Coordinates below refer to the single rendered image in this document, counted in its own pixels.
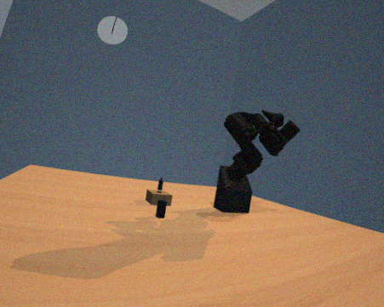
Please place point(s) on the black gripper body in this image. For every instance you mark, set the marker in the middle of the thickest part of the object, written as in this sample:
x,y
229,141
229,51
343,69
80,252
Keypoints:
x,y
277,121

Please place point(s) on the tan square block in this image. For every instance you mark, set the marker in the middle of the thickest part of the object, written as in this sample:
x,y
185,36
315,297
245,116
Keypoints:
x,y
152,197

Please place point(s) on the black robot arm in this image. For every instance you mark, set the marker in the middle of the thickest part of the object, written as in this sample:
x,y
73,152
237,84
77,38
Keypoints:
x,y
249,158

